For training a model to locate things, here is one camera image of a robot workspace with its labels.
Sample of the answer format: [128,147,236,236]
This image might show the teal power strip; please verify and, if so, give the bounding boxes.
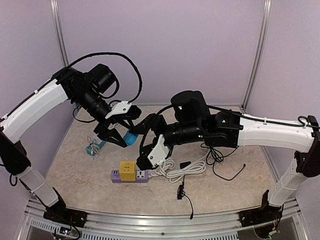
[85,142,104,157]

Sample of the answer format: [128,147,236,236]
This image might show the right aluminium corner post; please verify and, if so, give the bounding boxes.
[241,0,272,112]

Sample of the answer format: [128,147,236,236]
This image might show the aluminium corner post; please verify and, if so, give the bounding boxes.
[49,0,69,67]
[241,0,272,112]

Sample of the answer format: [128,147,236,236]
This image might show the white plug adapter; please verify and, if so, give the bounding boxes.
[92,136,106,148]

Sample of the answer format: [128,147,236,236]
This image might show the black power adapter with cable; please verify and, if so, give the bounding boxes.
[176,161,194,220]

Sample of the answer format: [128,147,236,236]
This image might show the white coiled power cords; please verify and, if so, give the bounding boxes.
[148,157,210,184]

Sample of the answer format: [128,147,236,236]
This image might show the left aluminium corner post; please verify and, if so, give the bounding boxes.
[49,0,69,67]

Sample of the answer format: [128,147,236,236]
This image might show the purple power strip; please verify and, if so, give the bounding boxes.
[110,169,149,184]

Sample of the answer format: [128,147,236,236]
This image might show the aluminium front rail frame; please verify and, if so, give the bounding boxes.
[23,197,307,240]

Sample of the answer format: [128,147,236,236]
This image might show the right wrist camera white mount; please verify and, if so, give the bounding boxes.
[136,134,171,171]

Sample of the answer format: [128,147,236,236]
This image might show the yellow cube socket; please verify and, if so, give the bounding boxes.
[119,161,136,182]

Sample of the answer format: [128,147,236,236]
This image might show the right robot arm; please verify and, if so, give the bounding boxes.
[130,90,320,227]

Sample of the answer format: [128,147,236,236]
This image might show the beige thin charging cable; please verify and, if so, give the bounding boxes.
[84,134,101,157]

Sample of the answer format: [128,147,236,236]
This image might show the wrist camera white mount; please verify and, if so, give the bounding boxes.
[105,100,142,120]
[136,134,171,171]

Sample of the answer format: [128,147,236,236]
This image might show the thin black charging cable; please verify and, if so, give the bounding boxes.
[212,146,247,181]

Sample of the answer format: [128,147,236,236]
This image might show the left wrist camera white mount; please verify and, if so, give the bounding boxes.
[105,100,142,120]

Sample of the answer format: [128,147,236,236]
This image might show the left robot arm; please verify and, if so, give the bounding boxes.
[0,49,109,238]

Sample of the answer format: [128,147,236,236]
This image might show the blue plug adapter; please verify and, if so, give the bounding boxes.
[123,130,139,146]

